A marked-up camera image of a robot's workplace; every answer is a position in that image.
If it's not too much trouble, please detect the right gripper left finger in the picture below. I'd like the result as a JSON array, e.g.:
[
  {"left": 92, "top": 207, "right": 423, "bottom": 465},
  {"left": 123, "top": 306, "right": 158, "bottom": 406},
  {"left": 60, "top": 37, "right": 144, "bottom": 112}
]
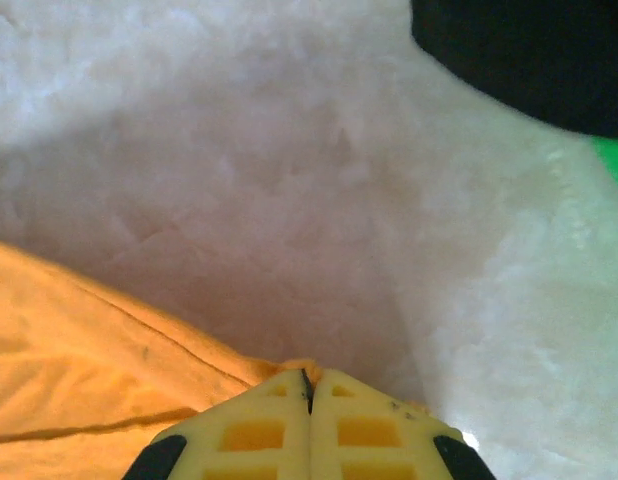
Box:
[{"left": 121, "top": 368, "right": 313, "bottom": 480}]

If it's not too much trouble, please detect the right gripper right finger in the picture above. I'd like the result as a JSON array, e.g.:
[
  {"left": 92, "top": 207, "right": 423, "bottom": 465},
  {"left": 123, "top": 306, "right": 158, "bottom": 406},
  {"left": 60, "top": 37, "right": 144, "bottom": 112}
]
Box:
[{"left": 308, "top": 368, "right": 498, "bottom": 480}]

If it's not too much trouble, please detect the orange t-shirt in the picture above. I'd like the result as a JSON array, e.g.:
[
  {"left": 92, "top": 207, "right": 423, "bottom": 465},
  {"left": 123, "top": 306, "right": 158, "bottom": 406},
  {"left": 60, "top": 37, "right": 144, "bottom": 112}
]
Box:
[{"left": 0, "top": 238, "right": 433, "bottom": 480}]

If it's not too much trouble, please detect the green plastic basket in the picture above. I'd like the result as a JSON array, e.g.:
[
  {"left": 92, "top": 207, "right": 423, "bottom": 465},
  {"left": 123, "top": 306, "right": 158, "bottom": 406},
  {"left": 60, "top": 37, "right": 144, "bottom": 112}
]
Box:
[{"left": 590, "top": 135, "right": 618, "bottom": 197}]

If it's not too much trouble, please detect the black t-shirt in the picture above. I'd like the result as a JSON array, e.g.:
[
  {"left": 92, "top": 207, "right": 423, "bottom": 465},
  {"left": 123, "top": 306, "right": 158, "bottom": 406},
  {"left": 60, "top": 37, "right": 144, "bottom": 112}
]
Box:
[{"left": 410, "top": 0, "right": 618, "bottom": 140}]

